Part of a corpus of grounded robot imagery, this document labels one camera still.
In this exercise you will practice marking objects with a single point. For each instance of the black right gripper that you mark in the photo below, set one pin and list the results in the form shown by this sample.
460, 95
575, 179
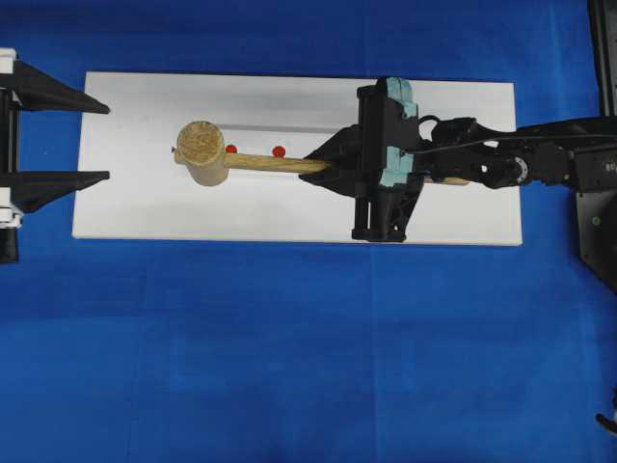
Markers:
381, 213

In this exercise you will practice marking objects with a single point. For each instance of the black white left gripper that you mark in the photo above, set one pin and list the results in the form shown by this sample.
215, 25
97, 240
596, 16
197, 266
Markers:
32, 89

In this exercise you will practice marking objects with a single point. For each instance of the wooden mallet hammer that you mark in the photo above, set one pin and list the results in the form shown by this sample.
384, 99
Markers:
201, 148

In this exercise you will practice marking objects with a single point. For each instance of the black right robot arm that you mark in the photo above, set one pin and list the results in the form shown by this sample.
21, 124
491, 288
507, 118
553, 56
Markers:
463, 148

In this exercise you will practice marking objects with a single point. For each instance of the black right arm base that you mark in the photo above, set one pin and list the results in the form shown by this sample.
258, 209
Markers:
596, 203

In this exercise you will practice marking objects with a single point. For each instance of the white board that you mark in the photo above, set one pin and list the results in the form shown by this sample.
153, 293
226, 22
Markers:
149, 196

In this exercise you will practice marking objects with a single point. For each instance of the blue table cloth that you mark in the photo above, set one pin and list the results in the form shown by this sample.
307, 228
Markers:
143, 351

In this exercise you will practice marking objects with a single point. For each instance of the teal black wrist camera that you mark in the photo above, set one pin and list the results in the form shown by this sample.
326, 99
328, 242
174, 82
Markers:
398, 130

